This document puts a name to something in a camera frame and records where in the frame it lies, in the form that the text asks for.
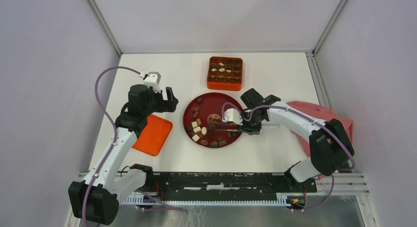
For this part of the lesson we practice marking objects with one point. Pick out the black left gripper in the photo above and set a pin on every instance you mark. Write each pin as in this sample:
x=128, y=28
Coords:
x=172, y=101

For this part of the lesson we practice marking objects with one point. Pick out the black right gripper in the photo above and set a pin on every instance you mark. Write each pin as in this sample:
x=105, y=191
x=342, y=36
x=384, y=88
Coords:
x=249, y=130

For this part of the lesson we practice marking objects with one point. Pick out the round red lacquer tray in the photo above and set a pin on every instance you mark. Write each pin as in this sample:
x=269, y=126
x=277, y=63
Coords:
x=207, y=114

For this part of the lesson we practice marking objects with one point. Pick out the metal tongs with white handle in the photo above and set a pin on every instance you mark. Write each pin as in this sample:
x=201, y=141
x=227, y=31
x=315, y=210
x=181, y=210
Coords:
x=231, y=127

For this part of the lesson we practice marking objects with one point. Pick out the orange chocolate box with dividers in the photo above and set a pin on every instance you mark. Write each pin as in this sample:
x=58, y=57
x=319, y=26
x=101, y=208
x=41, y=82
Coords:
x=229, y=80

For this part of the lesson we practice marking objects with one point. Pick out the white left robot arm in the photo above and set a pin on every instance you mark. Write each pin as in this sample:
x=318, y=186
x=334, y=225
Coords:
x=98, y=196

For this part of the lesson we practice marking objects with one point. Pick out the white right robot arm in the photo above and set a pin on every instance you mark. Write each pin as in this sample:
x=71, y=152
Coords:
x=329, y=145

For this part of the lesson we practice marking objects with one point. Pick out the white square chocolate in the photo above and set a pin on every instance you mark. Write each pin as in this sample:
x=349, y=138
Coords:
x=194, y=124

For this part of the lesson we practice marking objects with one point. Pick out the orange box lid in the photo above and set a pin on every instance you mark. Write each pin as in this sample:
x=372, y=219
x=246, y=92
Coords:
x=153, y=136

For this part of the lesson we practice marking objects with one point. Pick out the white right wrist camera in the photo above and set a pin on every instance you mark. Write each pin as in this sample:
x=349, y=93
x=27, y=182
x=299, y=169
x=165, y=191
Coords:
x=232, y=116

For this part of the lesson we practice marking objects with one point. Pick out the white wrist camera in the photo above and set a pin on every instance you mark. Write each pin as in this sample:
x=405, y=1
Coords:
x=232, y=116
x=150, y=81

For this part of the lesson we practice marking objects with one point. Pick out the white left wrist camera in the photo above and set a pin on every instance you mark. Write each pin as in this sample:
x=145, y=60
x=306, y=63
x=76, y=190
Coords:
x=150, y=81

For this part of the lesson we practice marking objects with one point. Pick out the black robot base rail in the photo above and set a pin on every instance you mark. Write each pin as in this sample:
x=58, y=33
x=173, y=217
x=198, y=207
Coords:
x=203, y=186

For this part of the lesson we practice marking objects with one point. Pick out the white cable duct strip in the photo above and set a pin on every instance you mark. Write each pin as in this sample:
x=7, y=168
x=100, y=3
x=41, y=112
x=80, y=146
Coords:
x=139, y=199

